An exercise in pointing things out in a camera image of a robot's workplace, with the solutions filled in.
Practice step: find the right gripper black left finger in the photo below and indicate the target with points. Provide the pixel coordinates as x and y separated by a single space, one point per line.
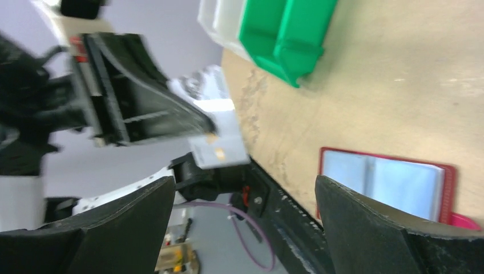
122 236

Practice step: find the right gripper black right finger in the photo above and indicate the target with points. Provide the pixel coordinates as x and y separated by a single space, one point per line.
367 236

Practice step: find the white credit card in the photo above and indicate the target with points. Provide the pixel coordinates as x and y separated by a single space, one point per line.
208 91

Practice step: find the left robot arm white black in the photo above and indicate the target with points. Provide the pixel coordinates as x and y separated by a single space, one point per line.
23 202

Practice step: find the white plastic bin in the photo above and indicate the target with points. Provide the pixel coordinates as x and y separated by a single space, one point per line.
221 20

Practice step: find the red card holder wallet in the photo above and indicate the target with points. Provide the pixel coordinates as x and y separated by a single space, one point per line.
421 188

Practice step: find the green plastic bin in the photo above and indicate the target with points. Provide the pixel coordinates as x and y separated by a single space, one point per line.
285 37

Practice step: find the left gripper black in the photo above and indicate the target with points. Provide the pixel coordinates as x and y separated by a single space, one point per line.
136 104

